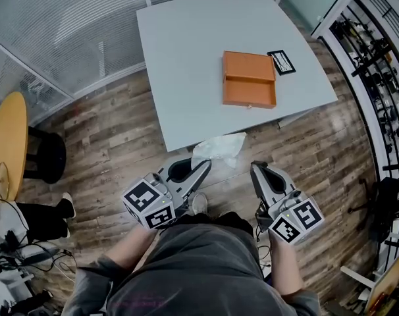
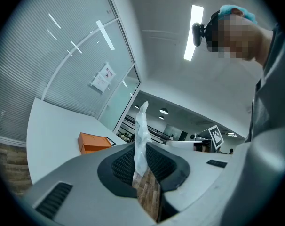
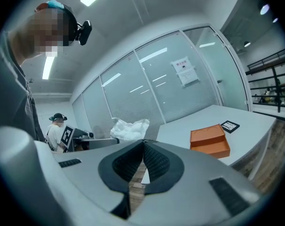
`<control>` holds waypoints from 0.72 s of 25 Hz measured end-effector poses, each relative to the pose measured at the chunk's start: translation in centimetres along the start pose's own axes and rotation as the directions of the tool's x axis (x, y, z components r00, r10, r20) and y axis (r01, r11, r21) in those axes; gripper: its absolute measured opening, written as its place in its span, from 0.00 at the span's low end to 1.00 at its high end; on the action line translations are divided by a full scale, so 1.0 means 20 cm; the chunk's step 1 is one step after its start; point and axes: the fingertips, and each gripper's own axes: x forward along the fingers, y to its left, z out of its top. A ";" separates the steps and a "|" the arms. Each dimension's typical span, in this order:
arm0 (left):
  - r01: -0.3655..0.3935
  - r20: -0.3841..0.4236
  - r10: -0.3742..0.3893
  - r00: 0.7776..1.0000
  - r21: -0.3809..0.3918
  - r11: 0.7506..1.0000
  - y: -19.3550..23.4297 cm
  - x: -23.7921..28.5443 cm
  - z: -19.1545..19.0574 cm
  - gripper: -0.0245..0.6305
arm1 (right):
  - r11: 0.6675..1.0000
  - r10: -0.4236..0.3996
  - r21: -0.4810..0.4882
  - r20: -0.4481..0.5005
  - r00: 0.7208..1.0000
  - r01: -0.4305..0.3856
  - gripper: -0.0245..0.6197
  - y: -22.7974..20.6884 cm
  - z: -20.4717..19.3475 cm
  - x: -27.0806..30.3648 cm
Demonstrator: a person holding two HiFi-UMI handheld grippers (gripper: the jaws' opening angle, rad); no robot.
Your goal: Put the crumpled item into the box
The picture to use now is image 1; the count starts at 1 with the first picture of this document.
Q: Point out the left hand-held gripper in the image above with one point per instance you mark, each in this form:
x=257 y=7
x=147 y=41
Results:
x=153 y=206

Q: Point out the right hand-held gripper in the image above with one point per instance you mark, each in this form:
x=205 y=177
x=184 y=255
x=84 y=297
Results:
x=295 y=219

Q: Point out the clear plastic bag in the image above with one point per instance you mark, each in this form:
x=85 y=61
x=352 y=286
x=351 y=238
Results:
x=219 y=147

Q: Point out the orange drawer box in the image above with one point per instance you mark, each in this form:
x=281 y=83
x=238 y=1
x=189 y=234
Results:
x=249 y=84

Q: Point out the person's left forearm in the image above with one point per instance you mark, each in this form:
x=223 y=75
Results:
x=133 y=249

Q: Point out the person's right forearm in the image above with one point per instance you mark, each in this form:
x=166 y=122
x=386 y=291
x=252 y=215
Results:
x=285 y=265

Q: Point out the person's grey shoe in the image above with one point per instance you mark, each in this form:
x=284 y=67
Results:
x=199 y=203

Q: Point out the person's black trousers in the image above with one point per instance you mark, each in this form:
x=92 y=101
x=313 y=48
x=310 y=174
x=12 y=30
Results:
x=219 y=219

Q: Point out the person's grey sweatshirt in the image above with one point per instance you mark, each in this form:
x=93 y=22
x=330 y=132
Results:
x=193 y=275

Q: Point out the black office chair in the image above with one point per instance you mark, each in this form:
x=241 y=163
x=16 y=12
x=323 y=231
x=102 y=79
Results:
x=384 y=206

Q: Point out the black stool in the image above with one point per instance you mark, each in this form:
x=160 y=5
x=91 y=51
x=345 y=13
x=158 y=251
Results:
x=49 y=156

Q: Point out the black metal rack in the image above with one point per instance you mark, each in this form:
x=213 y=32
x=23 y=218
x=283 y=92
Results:
x=377 y=77

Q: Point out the yellow board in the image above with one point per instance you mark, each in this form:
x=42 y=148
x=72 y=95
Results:
x=388 y=281

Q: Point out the yellow round table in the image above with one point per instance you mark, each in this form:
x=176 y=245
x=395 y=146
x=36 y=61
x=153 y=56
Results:
x=7 y=143

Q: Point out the black picture frame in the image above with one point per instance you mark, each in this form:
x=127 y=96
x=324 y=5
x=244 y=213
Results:
x=281 y=62

